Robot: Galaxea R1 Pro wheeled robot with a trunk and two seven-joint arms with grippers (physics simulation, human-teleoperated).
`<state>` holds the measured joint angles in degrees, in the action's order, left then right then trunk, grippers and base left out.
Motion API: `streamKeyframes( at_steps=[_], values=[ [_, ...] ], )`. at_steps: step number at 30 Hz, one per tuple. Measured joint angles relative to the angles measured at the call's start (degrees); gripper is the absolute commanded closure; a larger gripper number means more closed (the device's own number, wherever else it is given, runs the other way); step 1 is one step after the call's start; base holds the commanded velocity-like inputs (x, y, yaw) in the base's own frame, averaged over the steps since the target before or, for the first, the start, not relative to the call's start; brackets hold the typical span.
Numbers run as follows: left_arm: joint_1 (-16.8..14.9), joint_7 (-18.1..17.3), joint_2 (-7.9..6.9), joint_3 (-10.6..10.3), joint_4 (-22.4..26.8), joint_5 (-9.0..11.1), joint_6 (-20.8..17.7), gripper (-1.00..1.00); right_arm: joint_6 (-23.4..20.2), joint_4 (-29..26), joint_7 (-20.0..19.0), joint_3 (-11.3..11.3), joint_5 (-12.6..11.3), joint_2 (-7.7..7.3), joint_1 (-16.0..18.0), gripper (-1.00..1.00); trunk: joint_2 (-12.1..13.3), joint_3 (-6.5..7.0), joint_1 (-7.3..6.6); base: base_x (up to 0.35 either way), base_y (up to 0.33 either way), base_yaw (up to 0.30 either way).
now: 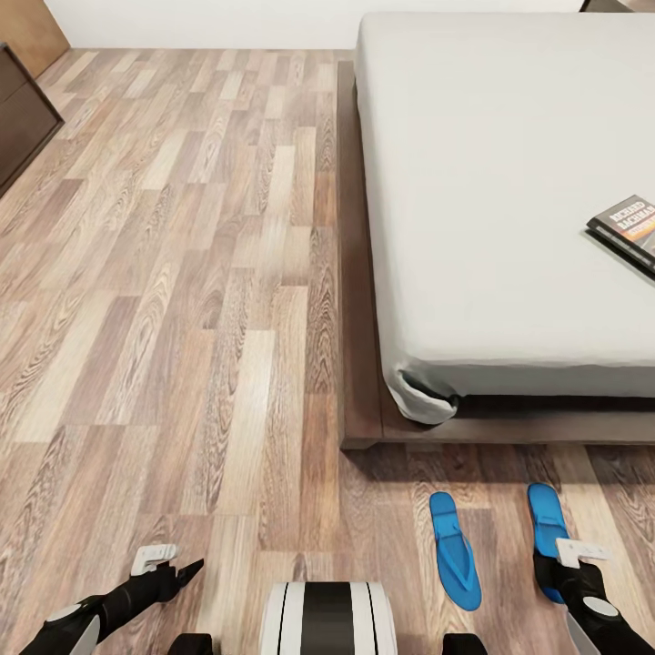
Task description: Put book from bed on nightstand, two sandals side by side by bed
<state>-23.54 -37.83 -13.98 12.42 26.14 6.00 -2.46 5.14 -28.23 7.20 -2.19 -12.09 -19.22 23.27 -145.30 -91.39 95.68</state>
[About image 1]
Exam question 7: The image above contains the hardback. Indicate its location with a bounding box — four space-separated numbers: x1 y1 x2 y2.
587 195 655 272

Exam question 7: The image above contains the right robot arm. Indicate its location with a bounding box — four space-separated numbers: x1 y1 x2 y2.
532 537 655 655

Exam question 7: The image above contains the sandal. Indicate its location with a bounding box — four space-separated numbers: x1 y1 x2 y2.
528 482 569 604
429 492 482 611

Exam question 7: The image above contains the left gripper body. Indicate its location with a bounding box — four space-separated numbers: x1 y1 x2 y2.
116 565 177 623

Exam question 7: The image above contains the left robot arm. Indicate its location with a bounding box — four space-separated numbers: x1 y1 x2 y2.
19 543 204 655

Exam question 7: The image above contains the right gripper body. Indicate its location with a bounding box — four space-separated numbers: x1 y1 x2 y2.
532 550 607 599

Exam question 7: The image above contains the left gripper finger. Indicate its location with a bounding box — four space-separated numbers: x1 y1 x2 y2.
176 559 204 592

